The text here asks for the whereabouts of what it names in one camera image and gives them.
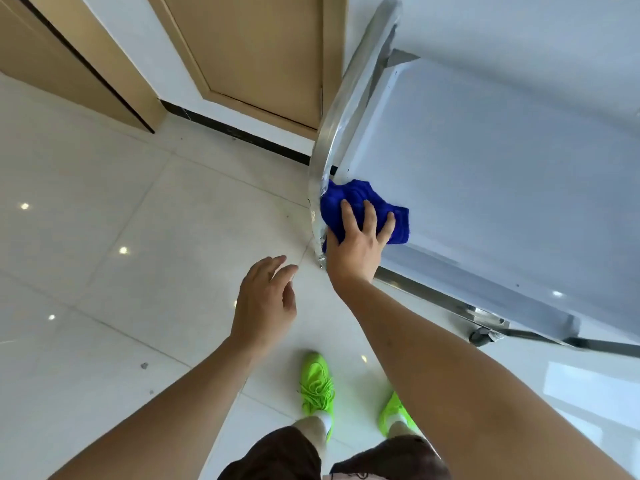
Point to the person's left thumb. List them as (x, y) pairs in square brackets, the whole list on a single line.
[(290, 298)]

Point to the person's leg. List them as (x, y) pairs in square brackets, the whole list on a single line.
[(402, 430), (311, 437)]

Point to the person's right forearm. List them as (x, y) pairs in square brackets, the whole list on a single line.
[(450, 384)]

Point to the person's right middle finger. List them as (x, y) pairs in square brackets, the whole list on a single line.
[(370, 218)]

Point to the person's left forearm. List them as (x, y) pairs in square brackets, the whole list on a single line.
[(165, 419)]

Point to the neon green right shoe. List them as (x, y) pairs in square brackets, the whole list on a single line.
[(395, 412)]

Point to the person's right leg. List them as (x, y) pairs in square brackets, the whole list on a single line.
[(402, 430)]

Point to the white sock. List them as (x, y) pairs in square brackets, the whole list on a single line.
[(397, 420), (325, 422)]

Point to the person's left middle finger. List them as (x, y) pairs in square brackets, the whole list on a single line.
[(269, 266)]

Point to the black baseboard strip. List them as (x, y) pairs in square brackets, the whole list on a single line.
[(240, 134)]

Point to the person's right hand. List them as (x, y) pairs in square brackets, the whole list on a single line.
[(356, 259)]

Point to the person's left hand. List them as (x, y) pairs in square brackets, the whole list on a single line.
[(262, 309)]

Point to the light wooden panelled door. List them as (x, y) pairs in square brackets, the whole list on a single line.
[(260, 49)]

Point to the white right sock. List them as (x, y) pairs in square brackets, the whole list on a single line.
[(397, 420)]

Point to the white left sock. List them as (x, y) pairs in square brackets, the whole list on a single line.
[(325, 422)]

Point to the light wooden plain door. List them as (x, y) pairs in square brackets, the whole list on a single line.
[(65, 54)]

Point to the grey cart caster wheel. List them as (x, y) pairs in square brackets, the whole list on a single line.
[(482, 337)]

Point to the stainless steel cart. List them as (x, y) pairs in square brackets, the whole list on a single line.
[(500, 169)]

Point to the person's left leg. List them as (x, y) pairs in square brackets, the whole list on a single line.
[(311, 437)]

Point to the neon green left shoe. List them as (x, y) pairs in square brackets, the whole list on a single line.
[(316, 384)]

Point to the blue microfibre cloth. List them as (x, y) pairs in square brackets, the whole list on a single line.
[(362, 194)]

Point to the neon green shoe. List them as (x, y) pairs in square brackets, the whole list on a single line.
[(395, 412), (316, 384)]

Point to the dark brown shorts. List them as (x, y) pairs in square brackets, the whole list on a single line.
[(280, 457)]

